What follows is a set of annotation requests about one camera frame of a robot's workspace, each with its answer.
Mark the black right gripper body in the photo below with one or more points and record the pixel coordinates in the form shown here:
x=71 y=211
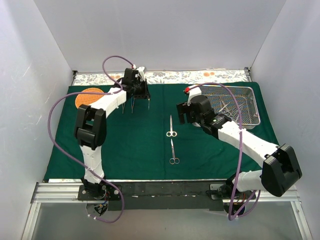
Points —
x=186 y=113

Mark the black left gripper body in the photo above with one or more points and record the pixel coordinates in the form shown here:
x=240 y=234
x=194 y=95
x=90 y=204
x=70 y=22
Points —
x=140 y=93

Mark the metal mesh instrument tray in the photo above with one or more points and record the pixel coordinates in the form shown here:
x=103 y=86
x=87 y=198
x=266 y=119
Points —
x=241 y=96

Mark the steel surgical scissors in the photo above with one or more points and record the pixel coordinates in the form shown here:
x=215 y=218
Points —
x=171 y=132
x=174 y=160

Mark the green surgical cloth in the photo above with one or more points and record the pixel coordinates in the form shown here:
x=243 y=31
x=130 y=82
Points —
x=137 y=148

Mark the round woven bamboo tray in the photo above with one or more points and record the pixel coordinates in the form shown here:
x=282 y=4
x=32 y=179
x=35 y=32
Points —
x=87 y=99

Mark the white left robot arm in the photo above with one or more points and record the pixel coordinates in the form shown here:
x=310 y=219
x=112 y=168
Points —
x=91 y=125

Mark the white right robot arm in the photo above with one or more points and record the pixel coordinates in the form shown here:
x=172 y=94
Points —
x=280 y=168

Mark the steel surgical forceps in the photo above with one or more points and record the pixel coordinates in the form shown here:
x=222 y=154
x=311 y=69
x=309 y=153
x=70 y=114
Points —
x=229 y=111

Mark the floral patterned table mat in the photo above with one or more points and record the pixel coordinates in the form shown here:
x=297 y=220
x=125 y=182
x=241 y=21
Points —
x=167 y=77

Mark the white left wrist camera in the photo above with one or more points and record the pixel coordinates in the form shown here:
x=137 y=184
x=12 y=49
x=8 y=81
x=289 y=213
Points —
x=142 y=72

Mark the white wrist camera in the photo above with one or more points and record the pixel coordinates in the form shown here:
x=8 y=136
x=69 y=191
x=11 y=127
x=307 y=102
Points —
x=142 y=72
x=192 y=91

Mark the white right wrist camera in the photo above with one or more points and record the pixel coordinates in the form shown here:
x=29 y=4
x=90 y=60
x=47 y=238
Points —
x=192 y=91

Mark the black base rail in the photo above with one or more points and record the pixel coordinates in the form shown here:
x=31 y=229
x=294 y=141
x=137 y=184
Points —
x=212 y=195

